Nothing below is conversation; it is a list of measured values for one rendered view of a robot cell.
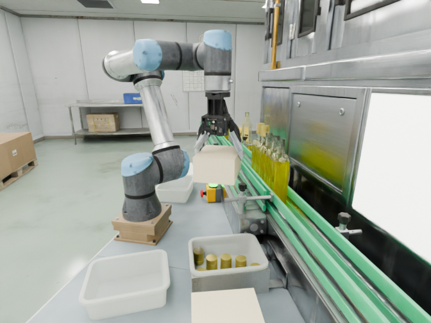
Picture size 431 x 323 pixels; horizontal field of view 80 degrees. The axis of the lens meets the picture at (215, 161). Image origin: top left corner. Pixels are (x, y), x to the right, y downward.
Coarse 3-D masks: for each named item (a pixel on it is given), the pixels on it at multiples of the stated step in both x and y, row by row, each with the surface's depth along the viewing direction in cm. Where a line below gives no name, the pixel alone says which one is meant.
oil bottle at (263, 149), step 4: (260, 148) 104; (264, 148) 100; (268, 148) 100; (260, 152) 103; (264, 152) 100; (260, 156) 104; (264, 156) 100; (260, 160) 104; (264, 160) 101; (260, 164) 104; (264, 164) 101; (260, 168) 104; (260, 172) 105; (260, 176) 105
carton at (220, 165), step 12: (204, 156) 74; (216, 156) 74; (228, 156) 74; (204, 168) 73; (216, 168) 73; (228, 168) 72; (240, 168) 87; (204, 180) 74; (216, 180) 74; (228, 180) 73
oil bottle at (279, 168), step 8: (272, 160) 91; (280, 160) 89; (288, 160) 89; (272, 168) 92; (280, 168) 90; (288, 168) 90; (272, 176) 92; (280, 176) 91; (288, 176) 91; (272, 184) 92; (280, 184) 92; (280, 192) 93
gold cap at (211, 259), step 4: (208, 256) 80; (212, 256) 80; (216, 256) 80; (208, 260) 78; (212, 260) 78; (216, 260) 79; (208, 264) 78; (212, 264) 78; (216, 264) 79; (208, 268) 79; (212, 268) 78; (216, 268) 79
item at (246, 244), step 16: (192, 240) 83; (208, 240) 85; (224, 240) 86; (240, 240) 86; (256, 240) 83; (192, 256) 76; (256, 256) 81; (192, 272) 70; (208, 272) 69; (224, 272) 70
